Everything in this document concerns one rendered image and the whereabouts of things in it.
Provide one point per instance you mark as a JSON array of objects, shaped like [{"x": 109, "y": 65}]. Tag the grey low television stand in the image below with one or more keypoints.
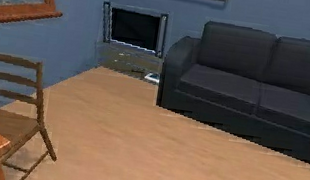
[{"x": 126, "y": 61}]

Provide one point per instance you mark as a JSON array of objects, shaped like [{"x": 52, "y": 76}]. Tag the brown wooden chair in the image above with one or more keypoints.
[{"x": 12, "y": 121}]

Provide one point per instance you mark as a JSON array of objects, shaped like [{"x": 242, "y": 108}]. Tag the black sofa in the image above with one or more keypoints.
[{"x": 250, "y": 91}]

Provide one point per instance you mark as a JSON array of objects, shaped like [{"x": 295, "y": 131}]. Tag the black television set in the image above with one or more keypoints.
[{"x": 134, "y": 28}]

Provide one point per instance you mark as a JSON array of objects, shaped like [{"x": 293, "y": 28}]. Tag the white blue flat object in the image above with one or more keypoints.
[{"x": 152, "y": 77}]

